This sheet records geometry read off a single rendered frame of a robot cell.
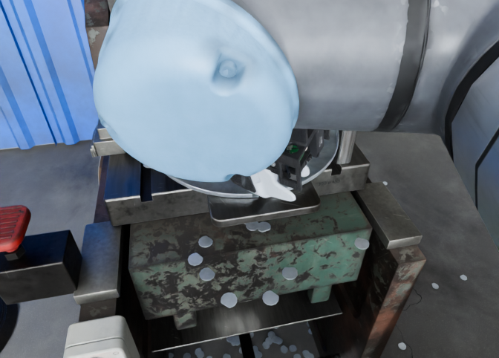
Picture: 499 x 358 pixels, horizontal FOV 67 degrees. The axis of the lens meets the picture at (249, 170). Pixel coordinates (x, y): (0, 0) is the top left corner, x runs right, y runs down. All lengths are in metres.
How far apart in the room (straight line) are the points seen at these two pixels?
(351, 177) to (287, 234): 0.16
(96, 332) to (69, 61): 1.49
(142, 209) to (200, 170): 0.49
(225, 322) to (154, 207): 0.38
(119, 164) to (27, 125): 1.44
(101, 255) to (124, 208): 0.08
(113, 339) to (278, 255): 0.27
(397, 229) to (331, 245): 0.11
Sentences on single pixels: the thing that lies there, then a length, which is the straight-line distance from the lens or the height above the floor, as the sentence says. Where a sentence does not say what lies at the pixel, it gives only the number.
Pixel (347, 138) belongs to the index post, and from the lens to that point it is 0.64.
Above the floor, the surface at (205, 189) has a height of 0.79.
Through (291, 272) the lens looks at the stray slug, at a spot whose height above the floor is 0.65.
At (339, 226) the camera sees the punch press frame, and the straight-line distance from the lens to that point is 0.64.
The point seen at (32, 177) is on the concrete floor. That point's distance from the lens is 1.99.
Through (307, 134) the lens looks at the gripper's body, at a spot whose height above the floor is 0.93.
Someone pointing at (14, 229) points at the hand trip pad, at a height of 0.76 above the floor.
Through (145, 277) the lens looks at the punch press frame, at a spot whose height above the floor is 0.62.
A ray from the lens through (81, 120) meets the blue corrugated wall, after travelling 2.04.
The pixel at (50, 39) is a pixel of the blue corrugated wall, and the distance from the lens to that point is 1.89.
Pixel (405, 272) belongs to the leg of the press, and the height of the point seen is 0.59.
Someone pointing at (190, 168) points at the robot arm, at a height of 1.01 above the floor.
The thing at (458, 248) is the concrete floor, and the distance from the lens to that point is 1.63.
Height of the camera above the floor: 1.11
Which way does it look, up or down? 39 degrees down
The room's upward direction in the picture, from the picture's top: straight up
